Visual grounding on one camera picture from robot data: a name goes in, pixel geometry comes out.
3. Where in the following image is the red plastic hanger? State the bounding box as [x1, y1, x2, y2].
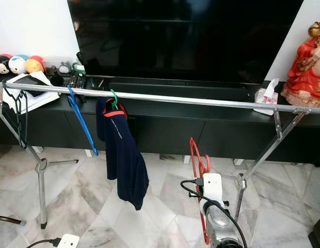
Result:
[189, 136, 212, 245]

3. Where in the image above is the blue plastic hanger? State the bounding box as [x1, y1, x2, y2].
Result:
[66, 85, 99, 157]

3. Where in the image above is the green plastic hanger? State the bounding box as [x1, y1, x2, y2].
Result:
[109, 89, 121, 112]

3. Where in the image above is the white paper stack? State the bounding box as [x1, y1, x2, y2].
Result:
[2, 71, 62, 114]

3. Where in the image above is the black tablet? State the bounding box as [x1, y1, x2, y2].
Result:
[14, 75, 48, 89]

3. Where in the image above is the black mouse plush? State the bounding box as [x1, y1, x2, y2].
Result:
[0, 55, 11, 76]

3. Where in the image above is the white duck plush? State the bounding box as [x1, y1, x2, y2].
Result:
[9, 55, 28, 76]

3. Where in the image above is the yellow bear plush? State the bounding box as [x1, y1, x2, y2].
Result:
[25, 56, 45, 74]

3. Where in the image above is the navy blue shirt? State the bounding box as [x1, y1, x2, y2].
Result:
[96, 96, 150, 211]

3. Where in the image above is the chrome clothes rack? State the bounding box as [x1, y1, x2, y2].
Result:
[0, 80, 320, 229]

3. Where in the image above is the black soundbar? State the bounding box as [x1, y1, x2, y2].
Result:
[109, 76, 264, 98]

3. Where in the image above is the black television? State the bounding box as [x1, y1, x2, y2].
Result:
[68, 0, 305, 84]

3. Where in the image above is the black TV console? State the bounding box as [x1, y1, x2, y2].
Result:
[0, 77, 320, 167]

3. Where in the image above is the white tissue pack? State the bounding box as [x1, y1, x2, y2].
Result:
[254, 77, 280, 116]

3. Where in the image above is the red robed statue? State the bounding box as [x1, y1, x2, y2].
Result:
[280, 21, 320, 109]

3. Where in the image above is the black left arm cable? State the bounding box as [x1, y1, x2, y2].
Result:
[25, 238, 61, 248]

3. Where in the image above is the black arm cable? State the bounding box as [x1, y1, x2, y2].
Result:
[180, 178, 248, 248]
[25, 238, 61, 248]

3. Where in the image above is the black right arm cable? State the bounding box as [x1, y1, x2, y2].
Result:
[180, 178, 248, 248]

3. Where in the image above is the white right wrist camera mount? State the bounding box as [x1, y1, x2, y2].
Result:
[201, 173, 225, 203]

